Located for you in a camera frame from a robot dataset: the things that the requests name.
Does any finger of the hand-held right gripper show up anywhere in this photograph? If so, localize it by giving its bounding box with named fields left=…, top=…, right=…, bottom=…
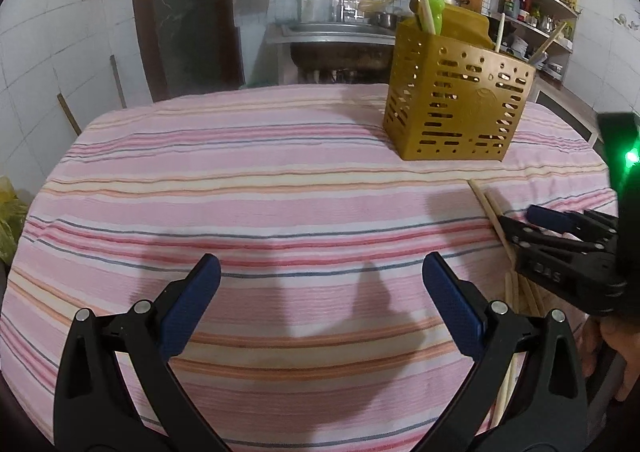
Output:
left=526, top=205, right=622, bottom=249
left=499, top=213, right=627, bottom=316

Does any steel sink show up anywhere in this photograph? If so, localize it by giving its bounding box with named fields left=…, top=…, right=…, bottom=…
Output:
left=264, top=20, right=402, bottom=86

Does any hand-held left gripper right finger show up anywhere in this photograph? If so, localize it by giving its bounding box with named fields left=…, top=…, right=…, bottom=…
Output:
left=414, top=251, right=591, bottom=452

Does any pink striped tablecloth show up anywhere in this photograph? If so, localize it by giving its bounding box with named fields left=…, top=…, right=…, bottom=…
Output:
left=0, top=81, right=622, bottom=452

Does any kitchen cabinet counter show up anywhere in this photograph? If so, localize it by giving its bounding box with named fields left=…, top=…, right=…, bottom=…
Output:
left=529, top=81, right=607, bottom=144

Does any yellow perforated utensil holder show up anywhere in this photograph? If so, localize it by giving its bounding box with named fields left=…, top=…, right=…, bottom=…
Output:
left=382, top=6, right=538, bottom=163

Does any yellow plastic bag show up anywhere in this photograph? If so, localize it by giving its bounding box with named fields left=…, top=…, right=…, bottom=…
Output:
left=0, top=175, right=32, bottom=266

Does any dark wooden glass door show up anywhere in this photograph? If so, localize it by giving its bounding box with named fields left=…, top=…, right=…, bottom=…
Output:
left=129, top=0, right=247, bottom=104

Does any person's right hand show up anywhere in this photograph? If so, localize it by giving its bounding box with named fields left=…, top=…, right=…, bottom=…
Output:
left=581, top=316, right=640, bottom=404

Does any wooden stick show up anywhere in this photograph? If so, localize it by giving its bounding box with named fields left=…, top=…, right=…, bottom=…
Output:
left=109, top=53, right=128, bottom=110
left=55, top=92, right=83, bottom=136

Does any stack of white bowls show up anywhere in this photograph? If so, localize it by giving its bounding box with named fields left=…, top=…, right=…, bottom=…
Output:
left=504, top=33, right=567, bottom=79

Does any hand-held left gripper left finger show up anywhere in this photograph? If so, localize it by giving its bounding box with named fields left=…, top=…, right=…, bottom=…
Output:
left=52, top=252, right=223, bottom=452

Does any corner wall shelf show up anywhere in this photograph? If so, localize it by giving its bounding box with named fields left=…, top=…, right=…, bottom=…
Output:
left=491, top=0, right=582, bottom=84

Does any green handled peeler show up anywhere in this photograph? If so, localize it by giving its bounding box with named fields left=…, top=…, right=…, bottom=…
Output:
left=423, top=0, right=449, bottom=37

